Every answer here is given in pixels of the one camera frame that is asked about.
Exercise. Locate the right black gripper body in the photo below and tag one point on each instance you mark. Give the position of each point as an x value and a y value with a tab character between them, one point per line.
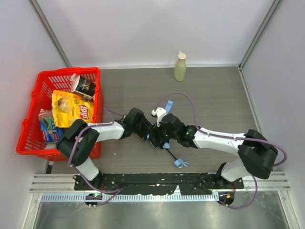
159	137

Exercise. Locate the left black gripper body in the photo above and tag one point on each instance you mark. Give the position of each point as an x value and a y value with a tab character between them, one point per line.
147	127

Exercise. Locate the light blue folding umbrella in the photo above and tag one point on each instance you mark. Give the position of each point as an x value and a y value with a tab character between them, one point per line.
155	141

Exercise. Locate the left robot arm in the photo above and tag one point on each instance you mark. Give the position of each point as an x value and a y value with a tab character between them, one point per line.
80	138

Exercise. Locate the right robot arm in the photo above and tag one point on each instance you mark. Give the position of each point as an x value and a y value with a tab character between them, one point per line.
256	157

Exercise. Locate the cream cap lotion bottle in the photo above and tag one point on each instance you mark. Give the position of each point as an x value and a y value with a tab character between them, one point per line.
180	67

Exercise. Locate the dark coffee carton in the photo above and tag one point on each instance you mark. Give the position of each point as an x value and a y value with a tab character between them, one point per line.
82	87

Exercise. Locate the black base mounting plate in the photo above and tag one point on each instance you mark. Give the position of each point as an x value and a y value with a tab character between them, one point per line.
160	184

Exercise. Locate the yellow Lays chip bag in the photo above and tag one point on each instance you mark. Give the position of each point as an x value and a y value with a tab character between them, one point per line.
68	107

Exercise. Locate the blue green snack box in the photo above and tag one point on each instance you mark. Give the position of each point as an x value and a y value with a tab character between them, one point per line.
49	131

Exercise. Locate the red plastic basket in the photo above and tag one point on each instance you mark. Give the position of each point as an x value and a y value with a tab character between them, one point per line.
30	140

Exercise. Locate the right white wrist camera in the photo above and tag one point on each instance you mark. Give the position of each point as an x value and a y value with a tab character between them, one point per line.
159	113

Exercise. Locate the white slotted cable duct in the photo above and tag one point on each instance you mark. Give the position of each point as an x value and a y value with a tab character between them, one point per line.
89	197

